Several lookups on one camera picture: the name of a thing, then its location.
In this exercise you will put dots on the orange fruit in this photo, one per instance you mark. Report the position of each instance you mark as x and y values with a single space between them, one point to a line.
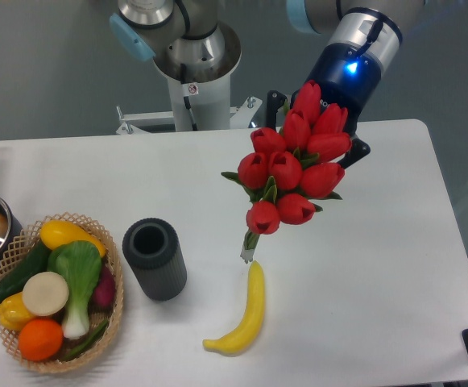
40 339

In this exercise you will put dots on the woven wicker basket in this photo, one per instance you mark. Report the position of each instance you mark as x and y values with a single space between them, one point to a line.
18 249

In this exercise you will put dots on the dark green cucumber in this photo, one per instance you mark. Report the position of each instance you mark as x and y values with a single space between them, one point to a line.
36 261

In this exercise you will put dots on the white round radish slice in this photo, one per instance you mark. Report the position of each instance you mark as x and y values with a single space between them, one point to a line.
45 294

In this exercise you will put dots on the green bok choy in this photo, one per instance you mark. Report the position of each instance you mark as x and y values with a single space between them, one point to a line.
79 263

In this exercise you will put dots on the yellow squash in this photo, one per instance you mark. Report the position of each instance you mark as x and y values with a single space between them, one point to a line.
55 233

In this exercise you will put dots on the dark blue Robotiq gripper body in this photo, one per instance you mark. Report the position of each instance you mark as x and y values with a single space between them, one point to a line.
354 61

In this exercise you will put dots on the red tulip bouquet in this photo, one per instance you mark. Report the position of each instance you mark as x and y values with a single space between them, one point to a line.
290 169

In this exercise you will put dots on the yellow bell pepper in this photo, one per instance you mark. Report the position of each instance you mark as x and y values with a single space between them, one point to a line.
14 316

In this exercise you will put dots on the dark grey ribbed vase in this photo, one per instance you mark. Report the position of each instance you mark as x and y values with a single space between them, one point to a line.
152 249

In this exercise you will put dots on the yellow banana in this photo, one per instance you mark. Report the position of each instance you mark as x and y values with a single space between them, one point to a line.
246 332

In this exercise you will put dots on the green bean pod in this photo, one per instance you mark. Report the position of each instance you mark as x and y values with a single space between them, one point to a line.
89 341

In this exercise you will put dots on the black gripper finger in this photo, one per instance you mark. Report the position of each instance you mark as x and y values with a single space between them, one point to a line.
359 149
274 101

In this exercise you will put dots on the purple red onion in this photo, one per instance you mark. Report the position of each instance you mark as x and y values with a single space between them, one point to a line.
104 293

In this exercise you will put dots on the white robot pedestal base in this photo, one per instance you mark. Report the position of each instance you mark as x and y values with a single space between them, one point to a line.
195 106

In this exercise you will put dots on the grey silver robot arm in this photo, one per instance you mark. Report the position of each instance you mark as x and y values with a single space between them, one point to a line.
197 53

